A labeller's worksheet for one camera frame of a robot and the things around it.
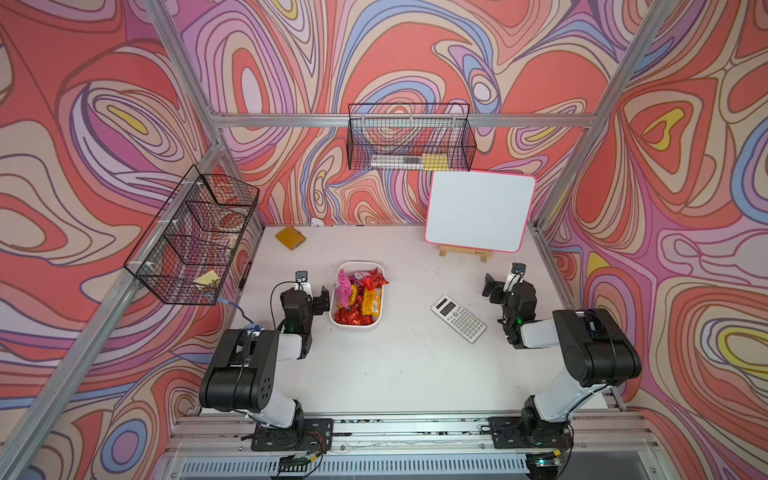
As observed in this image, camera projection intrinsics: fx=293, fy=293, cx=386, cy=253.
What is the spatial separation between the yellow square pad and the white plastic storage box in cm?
29

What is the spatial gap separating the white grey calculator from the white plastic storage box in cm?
20

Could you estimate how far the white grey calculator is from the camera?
0.92 m

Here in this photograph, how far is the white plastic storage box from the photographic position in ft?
2.95
